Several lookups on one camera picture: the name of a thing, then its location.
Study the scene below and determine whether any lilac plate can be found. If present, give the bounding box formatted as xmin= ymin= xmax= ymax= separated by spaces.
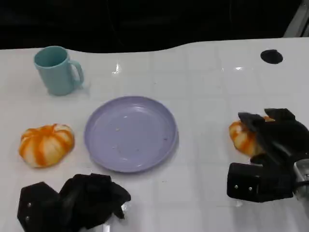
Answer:
xmin=84 ymin=96 xmax=180 ymax=174

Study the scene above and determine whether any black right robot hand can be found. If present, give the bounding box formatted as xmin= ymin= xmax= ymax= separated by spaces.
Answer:
xmin=238 ymin=108 xmax=309 ymax=174

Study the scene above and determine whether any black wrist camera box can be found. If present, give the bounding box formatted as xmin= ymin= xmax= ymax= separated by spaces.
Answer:
xmin=226 ymin=162 xmax=296 ymax=203
xmin=16 ymin=181 xmax=61 ymax=232

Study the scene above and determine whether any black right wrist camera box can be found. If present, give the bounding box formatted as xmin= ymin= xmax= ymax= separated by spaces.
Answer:
xmin=226 ymin=162 xmax=296 ymax=203

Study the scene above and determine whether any orange and white bread roll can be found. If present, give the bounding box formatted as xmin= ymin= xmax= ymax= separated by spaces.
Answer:
xmin=228 ymin=116 xmax=276 ymax=157
xmin=18 ymin=123 xmax=75 ymax=169

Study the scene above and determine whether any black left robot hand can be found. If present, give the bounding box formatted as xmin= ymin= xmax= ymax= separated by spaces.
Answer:
xmin=58 ymin=173 xmax=132 ymax=230

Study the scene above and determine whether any pale green mug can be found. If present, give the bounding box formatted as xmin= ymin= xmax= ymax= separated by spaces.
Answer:
xmin=33 ymin=45 xmax=85 ymax=96

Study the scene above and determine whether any black table cable grommet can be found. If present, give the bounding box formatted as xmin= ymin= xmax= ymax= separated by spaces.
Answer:
xmin=260 ymin=49 xmax=283 ymax=65

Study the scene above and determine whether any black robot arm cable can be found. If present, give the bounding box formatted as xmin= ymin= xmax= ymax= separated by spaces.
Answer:
xmin=293 ymin=180 xmax=309 ymax=189

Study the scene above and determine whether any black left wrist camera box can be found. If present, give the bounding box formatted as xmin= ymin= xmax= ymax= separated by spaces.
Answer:
xmin=16 ymin=181 xmax=61 ymax=232

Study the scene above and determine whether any grey white background post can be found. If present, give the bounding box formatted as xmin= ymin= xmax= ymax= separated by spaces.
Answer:
xmin=282 ymin=0 xmax=309 ymax=38

